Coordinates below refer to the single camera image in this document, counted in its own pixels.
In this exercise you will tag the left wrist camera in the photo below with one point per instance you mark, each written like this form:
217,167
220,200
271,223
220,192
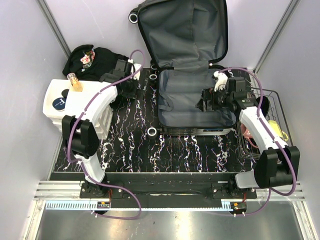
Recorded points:
122,68

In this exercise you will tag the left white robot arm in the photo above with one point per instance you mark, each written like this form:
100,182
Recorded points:
82,112

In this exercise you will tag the black floral print garment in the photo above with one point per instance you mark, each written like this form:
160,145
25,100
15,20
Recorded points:
89,63

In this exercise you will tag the space astronaut hard-shell suitcase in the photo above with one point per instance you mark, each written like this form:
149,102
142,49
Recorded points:
186,40

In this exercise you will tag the small brown jar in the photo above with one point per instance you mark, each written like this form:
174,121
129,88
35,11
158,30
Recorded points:
64,93

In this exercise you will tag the pink patterned mug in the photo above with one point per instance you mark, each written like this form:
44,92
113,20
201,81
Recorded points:
247,135

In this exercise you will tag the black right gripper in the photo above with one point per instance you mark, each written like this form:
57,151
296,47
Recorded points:
208,94

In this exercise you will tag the blue lid round jar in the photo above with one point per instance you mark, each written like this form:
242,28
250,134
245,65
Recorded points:
59,104

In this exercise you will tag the black round object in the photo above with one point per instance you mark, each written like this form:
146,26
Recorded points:
265,106

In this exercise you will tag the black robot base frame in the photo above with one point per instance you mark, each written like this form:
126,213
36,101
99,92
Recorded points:
167,187

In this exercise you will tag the black wire basket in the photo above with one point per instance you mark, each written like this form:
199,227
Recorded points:
277,119

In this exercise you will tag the white storage bins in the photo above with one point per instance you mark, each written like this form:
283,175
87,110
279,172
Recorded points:
94,102

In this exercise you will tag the white cable duct strip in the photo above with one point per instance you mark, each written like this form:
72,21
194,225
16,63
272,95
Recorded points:
126,205

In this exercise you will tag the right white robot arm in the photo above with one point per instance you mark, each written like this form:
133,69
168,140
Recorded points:
278,162

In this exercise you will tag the aluminium rail frame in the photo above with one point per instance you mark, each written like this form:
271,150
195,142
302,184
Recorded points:
135,143

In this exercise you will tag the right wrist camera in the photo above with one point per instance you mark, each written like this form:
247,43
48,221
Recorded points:
236,84

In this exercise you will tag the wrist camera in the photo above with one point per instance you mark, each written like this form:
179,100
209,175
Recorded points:
236,84
122,68

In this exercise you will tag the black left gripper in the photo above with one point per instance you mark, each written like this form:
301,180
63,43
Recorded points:
133,94

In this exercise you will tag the yellow mug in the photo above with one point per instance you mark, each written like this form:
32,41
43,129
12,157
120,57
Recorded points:
276,127

